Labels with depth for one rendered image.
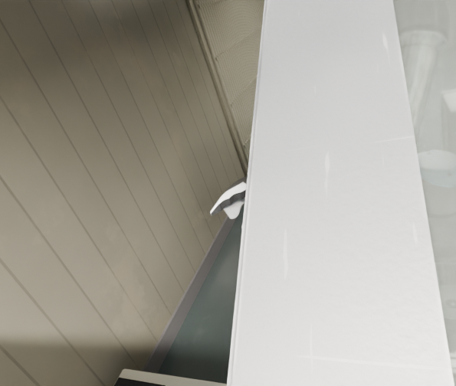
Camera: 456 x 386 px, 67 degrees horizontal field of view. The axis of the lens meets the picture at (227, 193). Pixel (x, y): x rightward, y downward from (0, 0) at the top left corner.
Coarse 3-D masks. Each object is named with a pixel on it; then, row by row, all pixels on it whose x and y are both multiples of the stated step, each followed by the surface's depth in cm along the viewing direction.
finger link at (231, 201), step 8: (240, 184) 66; (232, 192) 64; (240, 192) 64; (224, 200) 63; (232, 200) 64; (240, 200) 66; (216, 208) 62; (224, 208) 65; (232, 208) 66; (232, 216) 67
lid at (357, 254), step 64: (320, 0) 23; (384, 0) 21; (448, 0) 21; (320, 64) 21; (384, 64) 19; (448, 64) 19; (256, 128) 20; (320, 128) 18; (384, 128) 17; (448, 128) 17; (256, 192) 18; (320, 192) 17; (384, 192) 15; (448, 192) 16; (256, 256) 17; (320, 256) 15; (384, 256) 14; (448, 256) 15; (256, 320) 15; (320, 320) 14; (384, 320) 13; (448, 320) 14; (256, 384) 14; (320, 384) 13; (384, 384) 12; (448, 384) 12
